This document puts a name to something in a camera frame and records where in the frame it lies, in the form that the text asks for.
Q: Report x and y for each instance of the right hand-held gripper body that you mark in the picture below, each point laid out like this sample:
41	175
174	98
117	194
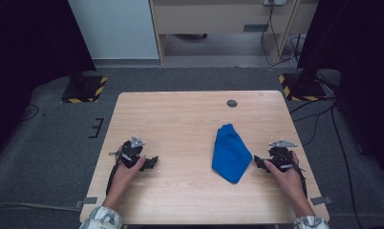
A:
281	157

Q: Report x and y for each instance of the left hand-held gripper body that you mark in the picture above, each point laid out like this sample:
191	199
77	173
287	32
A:
129	156

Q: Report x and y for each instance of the blue cloth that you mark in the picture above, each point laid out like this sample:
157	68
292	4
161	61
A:
231	154

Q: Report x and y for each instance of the person's left hand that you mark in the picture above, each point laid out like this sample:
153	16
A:
124	178

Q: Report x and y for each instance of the person's right hand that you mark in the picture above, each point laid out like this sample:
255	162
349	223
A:
285	183

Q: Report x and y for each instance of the grey tape strip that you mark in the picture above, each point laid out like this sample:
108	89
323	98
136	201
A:
321	200
86	202

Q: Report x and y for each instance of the grey round table grommet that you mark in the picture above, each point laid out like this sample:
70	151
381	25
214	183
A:
232	103

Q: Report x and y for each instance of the black stand with striped base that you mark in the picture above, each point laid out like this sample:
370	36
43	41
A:
303	89
85	90

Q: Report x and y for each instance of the black curtain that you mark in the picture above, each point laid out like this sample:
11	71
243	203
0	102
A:
358	63
27	57

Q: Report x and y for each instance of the white panel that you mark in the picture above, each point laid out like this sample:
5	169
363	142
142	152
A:
113	28

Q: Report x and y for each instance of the light wooden cabinet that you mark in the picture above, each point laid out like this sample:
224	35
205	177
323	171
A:
218	17

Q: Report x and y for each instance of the white power strip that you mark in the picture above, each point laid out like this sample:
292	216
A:
275	2

